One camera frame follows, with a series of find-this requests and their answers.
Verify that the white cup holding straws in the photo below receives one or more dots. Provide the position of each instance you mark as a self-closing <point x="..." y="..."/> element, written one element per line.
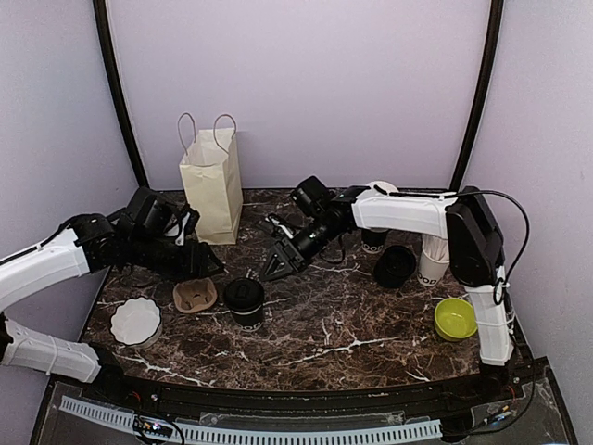
<point x="432" y="267"/>

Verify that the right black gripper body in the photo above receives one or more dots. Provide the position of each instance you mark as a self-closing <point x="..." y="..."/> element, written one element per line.
<point x="303" y="253"/>

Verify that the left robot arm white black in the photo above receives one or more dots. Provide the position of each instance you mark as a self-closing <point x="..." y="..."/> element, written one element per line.
<point x="87" y="244"/>

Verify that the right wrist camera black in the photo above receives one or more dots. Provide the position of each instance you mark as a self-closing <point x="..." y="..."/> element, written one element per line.
<point x="312" y="196"/>

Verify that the black frame post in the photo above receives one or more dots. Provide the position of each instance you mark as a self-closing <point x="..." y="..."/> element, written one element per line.
<point x="116" y="91"/>
<point x="480" y="93"/>

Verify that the right black frame post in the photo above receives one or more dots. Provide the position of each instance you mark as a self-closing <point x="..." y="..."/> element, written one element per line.
<point x="480" y="93"/>

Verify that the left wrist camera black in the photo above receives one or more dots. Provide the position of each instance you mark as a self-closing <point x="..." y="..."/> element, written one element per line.
<point x="146" y="213"/>

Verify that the white scalloped bowl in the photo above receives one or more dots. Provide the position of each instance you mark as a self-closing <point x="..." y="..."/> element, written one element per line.
<point x="137" y="323"/>

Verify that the stack of paper cups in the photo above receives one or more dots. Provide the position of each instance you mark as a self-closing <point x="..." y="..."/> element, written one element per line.
<point x="373" y="240"/>

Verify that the black paper coffee cup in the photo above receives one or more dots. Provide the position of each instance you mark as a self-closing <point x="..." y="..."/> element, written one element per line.
<point x="250" y="321"/>

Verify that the bundle of wrapped straws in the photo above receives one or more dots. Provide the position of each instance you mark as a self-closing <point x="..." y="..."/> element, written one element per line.
<point x="435" y="247"/>

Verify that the left black frame post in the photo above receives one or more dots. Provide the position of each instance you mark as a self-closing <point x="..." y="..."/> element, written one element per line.
<point x="116" y="91"/>

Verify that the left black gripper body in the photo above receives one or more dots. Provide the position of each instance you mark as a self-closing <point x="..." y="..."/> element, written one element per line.
<point x="150" y="255"/>

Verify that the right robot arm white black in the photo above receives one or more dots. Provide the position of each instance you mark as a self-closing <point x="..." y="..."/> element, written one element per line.
<point x="463" y="219"/>

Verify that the cream paper bag with handles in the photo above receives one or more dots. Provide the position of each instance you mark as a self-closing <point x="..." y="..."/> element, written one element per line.
<point x="211" y="178"/>

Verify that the green bowl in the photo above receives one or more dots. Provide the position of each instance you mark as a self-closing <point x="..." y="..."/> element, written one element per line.
<point x="455" y="320"/>

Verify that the stack of black lids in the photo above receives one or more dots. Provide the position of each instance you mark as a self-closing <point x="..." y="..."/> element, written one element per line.
<point x="395" y="266"/>

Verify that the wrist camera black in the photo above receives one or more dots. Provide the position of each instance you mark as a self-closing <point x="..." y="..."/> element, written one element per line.
<point x="312" y="196"/>
<point x="146" y="213"/>

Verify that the black plastic cup lid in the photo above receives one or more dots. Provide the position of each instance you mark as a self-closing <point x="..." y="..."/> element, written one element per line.
<point x="243" y="295"/>

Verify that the brown cardboard cup carrier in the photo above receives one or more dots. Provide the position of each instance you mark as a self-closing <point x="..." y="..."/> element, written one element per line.
<point x="194" y="295"/>

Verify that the white cable duct strip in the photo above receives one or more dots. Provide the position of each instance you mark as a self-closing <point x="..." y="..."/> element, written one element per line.
<point x="152" y="430"/>

